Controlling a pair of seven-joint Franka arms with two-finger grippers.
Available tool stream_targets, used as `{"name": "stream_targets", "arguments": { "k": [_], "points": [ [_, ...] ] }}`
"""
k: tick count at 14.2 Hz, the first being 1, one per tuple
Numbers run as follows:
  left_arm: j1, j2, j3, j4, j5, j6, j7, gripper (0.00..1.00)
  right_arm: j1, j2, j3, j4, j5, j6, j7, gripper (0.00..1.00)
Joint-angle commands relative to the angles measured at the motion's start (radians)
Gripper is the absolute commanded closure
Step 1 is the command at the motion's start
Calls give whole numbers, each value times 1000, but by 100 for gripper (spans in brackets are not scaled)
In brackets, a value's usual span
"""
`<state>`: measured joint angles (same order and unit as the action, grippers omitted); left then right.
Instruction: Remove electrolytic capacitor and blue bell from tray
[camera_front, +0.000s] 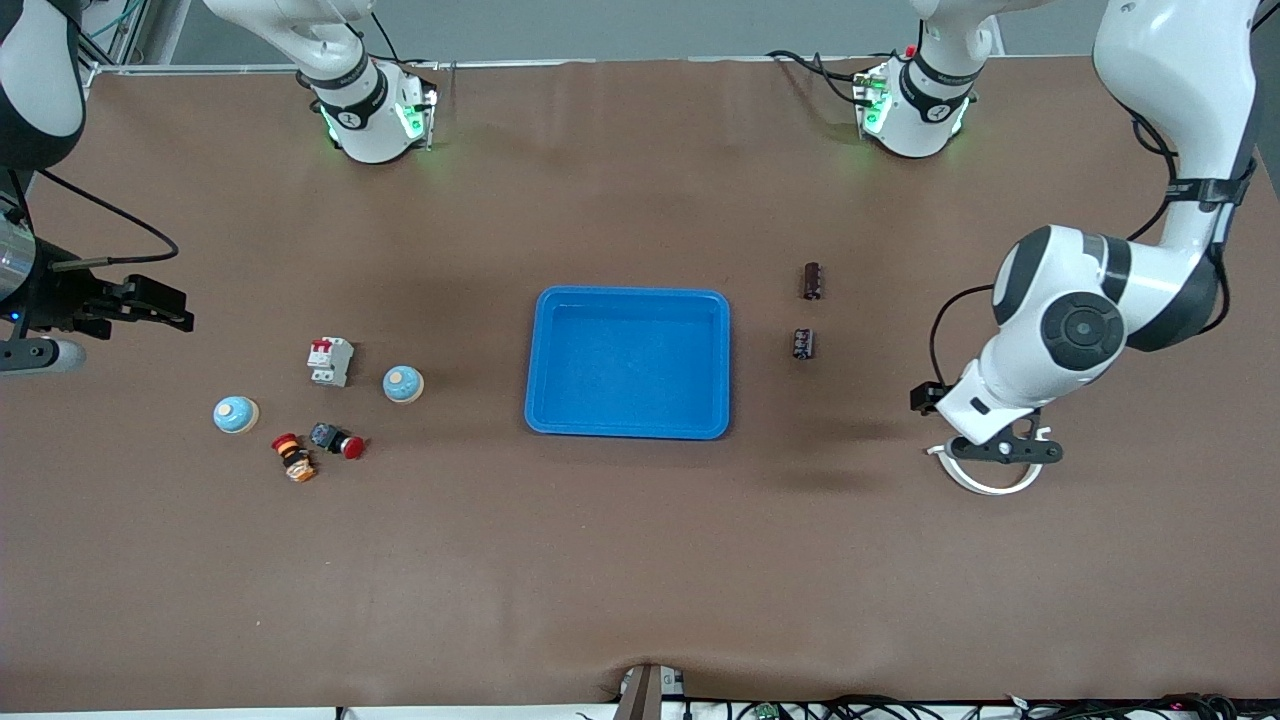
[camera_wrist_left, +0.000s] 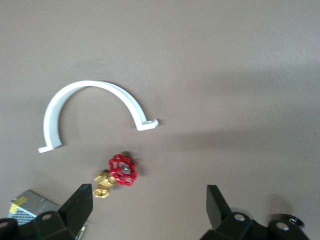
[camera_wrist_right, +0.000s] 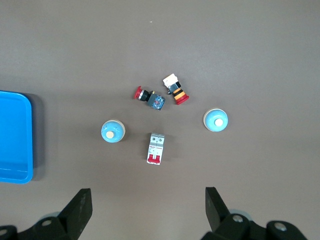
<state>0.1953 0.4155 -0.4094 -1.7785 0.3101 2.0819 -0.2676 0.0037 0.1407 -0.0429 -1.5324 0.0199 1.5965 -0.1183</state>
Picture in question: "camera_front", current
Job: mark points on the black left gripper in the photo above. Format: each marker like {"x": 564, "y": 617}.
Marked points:
{"x": 918, "y": 399}

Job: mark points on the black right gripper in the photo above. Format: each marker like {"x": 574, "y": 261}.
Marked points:
{"x": 62, "y": 298}

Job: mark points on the light blue service bell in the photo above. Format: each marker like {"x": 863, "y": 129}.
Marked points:
{"x": 236, "y": 415}
{"x": 403, "y": 384}

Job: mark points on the black terminal block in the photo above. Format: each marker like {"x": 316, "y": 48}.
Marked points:
{"x": 813, "y": 281}

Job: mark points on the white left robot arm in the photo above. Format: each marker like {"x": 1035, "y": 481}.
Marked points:
{"x": 1080, "y": 325}

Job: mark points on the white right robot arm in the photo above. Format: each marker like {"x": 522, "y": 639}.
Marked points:
{"x": 370, "y": 120}

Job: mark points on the white curved pipe clamp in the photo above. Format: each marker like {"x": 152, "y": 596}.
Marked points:
{"x": 985, "y": 489}

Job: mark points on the white red circuit breaker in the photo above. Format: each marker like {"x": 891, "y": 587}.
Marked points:
{"x": 330, "y": 362}

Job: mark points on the orange black push button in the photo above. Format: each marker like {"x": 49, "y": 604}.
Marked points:
{"x": 296, "y": 462}

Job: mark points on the red emergency stop button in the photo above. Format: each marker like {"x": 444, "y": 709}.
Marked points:
{"x": 325, "y": 436}

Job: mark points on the blue plastic tray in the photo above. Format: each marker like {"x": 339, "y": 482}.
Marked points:
{"x": 630, "y": 400}

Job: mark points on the brown table cover mat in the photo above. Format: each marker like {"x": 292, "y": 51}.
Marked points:
{"x": 640, "y": 560}

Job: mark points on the aluminium extrusion frame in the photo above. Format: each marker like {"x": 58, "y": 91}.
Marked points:
{"x": 130, "y": 40}

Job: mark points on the grey metal edge bracket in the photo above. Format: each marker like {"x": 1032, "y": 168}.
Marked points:
{"x": 645, "y": 692}

